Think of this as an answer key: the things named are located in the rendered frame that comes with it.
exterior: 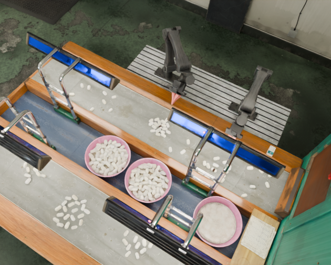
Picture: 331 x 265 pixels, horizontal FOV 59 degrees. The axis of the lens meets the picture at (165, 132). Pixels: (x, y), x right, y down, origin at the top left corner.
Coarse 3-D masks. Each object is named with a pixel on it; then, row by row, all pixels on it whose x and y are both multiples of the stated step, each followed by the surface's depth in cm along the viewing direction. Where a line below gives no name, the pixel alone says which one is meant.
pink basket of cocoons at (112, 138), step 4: (104, 136) 177; (108, 136) 177; (112, 136) 177; (116, 136) 177; (96, 140) 176; (108, 140) 180; (112, 140) 180; (116, 140) 179; (120, 140) 178; (92, 144) 175; (124, 144) 177; (88, 148) 173; (92, 148) 176; (128, 148) 174; (88, 152) 173; (128, 152) 175; (88, 156) 174; (128, 156) 175; (88, 160) 172; (128, 160) 172; (88, 164) 170; (88, 168) 166; (124, 168) 167; (92, 172) 165; (120, 172) 167; (100, 176) 165; (104, 176) 164; (108, 176) 164; (112, 176) 173
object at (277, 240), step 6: (312, 150) 173; (306, 156) 178; (306, 162) 171; (282, 222) 156; (282, 228) 150; (276, 234) 155; (282, 234) 148; (276, 240) 149; (276, 246) 145; (270, 252) 149; (276, 252) 143; (270, 258) 144; (264, 264) 148; (270, 264) 140
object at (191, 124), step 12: (168, 120) 153; (180, 120) 149; (192, 120) 146; (192, 132) 149; (204, 132) 146; (216, 132) 143; (216, 144) 146; (228, 144) 143; (240, 156) 143; (252, 156) 141; (264, 156) 138; (264, 168) 140; (276, 168) 138
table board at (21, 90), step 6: (48, 60) 207; (36, 72) 202; (24, 84) 196; (18, 90) 194; (24, 90) 199; (12, 96) 192; (18, 96) 197; (12, 102) 194; (0, 108) 187; (6, 108) 192; (0, 114) 190
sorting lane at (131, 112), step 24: (48, 72) 202; (72, 72) 203; (72, 96) 193; (96, 96) 195; (120, 96) 196; (120, 120) 186; (144, 120) 188; (168, 144) 180; (192, 144) 181; (216, 168) 174; (240, 168) 175; (240, 192) 168; (264, 192) 168
